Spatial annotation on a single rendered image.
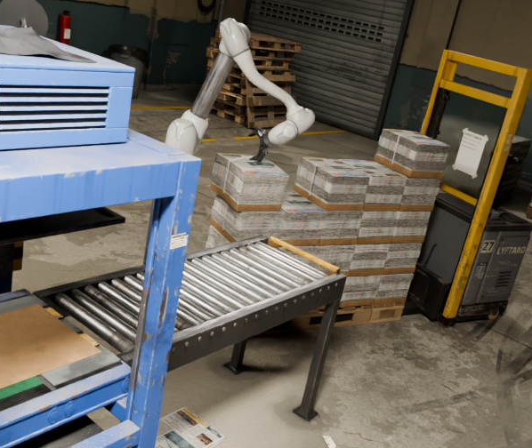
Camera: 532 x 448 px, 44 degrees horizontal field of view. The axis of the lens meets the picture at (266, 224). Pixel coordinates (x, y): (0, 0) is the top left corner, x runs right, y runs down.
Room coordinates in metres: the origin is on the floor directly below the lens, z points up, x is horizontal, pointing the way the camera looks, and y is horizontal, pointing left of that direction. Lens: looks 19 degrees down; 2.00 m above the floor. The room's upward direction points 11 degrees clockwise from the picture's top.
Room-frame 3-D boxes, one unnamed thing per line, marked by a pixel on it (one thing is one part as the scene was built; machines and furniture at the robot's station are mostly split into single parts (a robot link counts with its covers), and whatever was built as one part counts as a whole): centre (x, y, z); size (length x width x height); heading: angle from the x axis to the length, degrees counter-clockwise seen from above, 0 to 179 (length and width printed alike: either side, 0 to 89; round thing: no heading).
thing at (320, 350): (2.89, -0.40, 0.34); 0.06 x 0.06 x 0.68; 54
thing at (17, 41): (1.63, 0.70, 1.78); 0.32 x 0.28 x 0.05; 54
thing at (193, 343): (2.37, -0.02, 0.74); 1.34 x 0.05 x 0.12; 144
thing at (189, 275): (2.52, 0.19, 0.77); 0.47 x 0.05 x 0.05; 54
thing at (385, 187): (4.15, -0.60, 0.95); 0.38 x 0.29 x 0.23; 32
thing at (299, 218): (3.92, -0.25, 0.42); 1.17 x 0.39 x 0.83; 123
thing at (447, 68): (4.82, -1.05, 0.97); 0.09 x 0.09 x 1.75; 33
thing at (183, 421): (2.50, 0.21, 0.01); 0.37 x 0.28 x 0.01; 144
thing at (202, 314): (2.36, 0.30, 0.77); 0.47 x 0.05 x 0.05; 54
